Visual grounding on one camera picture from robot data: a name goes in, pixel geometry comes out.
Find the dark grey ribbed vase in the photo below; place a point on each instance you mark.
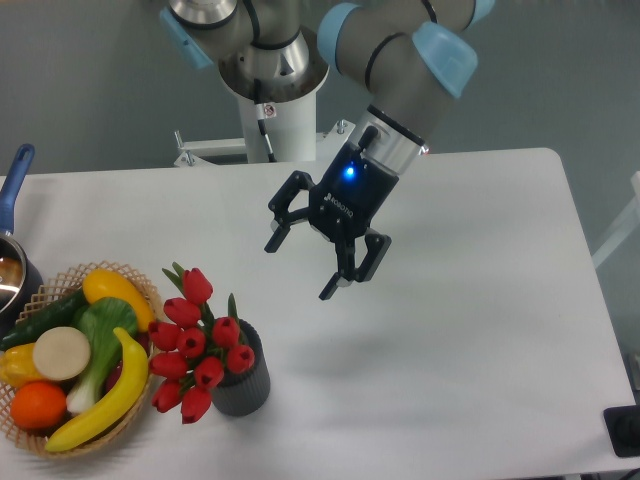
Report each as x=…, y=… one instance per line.
x=241, y=394

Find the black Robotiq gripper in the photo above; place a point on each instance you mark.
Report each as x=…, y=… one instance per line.
x=350, y=200

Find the blue handled saucepan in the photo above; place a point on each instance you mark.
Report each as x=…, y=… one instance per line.
x=20, y=279

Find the yellow banana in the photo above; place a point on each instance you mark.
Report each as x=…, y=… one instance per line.
x=113, y=406

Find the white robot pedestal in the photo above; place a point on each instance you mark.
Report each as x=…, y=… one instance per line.
x=278, y=114

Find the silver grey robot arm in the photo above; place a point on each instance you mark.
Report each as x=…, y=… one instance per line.
x=409, y=55

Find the yellow squash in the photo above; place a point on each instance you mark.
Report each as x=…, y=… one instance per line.
x=102, y=283

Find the white table clamp bracket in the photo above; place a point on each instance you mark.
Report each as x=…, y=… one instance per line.
x=234, y=151

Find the beige round disc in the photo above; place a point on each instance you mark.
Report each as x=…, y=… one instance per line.
x=61, y=353

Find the orange fruit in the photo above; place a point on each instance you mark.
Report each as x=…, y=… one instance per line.
x=38, y=405

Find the yellow bell pepper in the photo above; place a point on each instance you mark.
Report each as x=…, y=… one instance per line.
x=18, y=367

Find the white frame at right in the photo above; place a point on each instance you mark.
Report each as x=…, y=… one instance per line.
x=625, y=223

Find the green cucumber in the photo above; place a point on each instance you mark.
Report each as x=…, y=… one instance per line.
x=59, y=313

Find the woven wicker basket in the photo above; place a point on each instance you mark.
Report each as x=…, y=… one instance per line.
x=56, y=288

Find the green bok choy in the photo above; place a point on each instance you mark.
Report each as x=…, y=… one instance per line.
x=97, y=322

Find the red tulip bouquet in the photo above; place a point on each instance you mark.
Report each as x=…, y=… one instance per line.
x=199, y=352

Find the black device at edge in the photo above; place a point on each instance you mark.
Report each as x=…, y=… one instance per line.
x=623, y=429

